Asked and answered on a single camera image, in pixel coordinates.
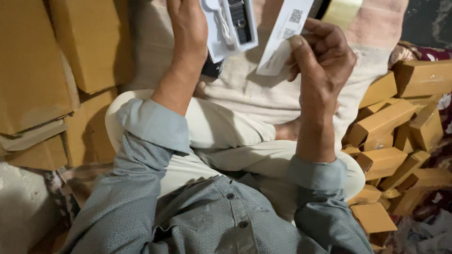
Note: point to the person's right hand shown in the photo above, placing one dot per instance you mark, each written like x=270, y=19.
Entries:
x=328, y=67

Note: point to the white printed paper sleeve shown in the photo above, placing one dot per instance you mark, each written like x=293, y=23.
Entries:
x=279, y=38

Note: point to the person's grey shirt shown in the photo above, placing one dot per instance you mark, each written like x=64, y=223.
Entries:
x=212, y=218

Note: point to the small black object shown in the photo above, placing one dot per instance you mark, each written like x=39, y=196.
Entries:
x=212, y=68

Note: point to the large brown cardboard carton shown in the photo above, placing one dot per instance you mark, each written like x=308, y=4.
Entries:
x=90, y=130
x=91, y=38
x=31, y=63

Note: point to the white sack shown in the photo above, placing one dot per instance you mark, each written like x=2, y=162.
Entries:
x=24, y=208

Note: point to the person's white trousers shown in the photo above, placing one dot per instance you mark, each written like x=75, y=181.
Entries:
x=226, y=130

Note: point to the flattened brown cardboard carton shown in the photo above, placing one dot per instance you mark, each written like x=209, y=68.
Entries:
x=35, y=148

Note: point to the person's left fingers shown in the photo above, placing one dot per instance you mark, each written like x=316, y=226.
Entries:
x=183, y=9

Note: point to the yellowish tape roll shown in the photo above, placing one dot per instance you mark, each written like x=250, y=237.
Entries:
x=340, y=12

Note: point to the person's left hand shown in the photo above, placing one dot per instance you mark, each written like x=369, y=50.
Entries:
x=189, y=35

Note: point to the white plastic packaging tray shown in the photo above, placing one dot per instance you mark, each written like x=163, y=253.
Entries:
x=219, y=46

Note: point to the pile of small brown boxes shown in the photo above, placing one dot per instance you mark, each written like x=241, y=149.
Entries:
x=388, y=123

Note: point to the person's bare foot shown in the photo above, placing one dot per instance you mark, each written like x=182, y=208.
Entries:
x=287, y=129

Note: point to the black smart watch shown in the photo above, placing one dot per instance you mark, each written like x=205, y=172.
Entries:
x=240, y=19

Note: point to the cream and pink blanket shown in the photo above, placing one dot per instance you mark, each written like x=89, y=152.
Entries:
x=247, y=91

